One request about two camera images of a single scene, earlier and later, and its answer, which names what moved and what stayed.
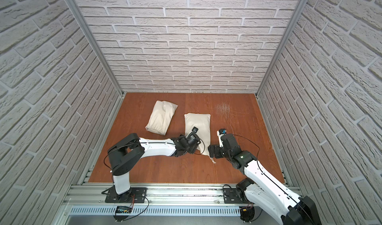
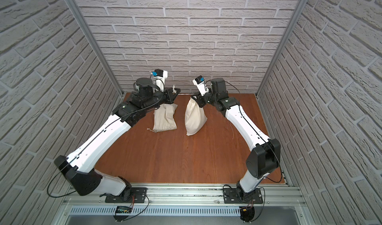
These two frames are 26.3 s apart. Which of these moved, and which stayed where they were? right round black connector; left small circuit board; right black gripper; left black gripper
Moved: right black gripper; left black gripper
Stayed: left small circuit board; right round black connector
